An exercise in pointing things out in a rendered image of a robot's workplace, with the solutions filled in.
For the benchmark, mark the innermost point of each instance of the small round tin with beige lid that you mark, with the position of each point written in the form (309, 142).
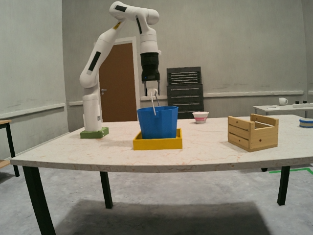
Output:
(306, 123)

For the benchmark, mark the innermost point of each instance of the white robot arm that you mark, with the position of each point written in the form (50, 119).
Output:
(88, 78)

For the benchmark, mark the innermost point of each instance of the wooden crate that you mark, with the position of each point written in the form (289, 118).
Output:
(251, 135)

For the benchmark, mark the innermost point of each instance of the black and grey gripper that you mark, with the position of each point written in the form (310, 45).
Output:
(149, 61)

